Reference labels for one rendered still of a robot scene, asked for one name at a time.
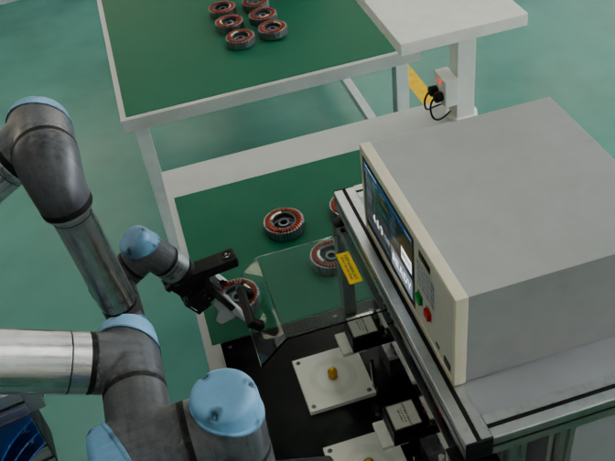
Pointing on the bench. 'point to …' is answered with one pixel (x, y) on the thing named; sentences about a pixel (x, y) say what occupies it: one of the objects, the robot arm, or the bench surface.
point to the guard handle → (249, 308)
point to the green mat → (214, 224)
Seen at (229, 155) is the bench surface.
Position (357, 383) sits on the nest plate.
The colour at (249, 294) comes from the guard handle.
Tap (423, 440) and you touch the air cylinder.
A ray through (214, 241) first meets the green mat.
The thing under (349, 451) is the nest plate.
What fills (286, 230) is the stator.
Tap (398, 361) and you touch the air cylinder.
